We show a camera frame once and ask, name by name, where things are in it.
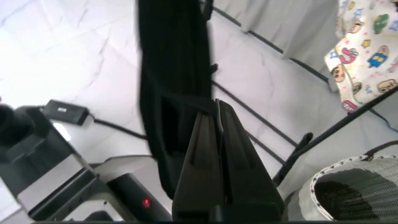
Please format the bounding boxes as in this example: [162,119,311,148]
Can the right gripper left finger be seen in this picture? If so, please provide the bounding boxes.
[172,99,229,223]

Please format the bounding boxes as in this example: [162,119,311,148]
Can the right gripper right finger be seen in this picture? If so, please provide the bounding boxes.
[218,99,285,223]

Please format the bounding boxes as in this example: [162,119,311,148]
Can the black garment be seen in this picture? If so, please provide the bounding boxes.
[136,0,218,200]

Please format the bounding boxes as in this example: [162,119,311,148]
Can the cream printed garment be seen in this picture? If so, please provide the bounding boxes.
[325,0,398,113]

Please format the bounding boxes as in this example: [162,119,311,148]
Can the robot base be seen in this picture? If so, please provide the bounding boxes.
[0,104,174,222]

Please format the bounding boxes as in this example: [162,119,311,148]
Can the white laundry basket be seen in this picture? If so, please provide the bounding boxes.
[281,139,398,222]

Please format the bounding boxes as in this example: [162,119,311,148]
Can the black clothes rack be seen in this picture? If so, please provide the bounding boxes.
[200,0,398,187]

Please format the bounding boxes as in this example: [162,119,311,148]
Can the black power adapter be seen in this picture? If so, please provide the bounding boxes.
[42,99,90,126]

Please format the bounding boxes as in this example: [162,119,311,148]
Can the white curtain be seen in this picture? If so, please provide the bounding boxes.
[214,0,341,75]

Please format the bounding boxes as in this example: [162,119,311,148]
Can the black cable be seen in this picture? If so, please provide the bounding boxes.
[88,116,149,141]

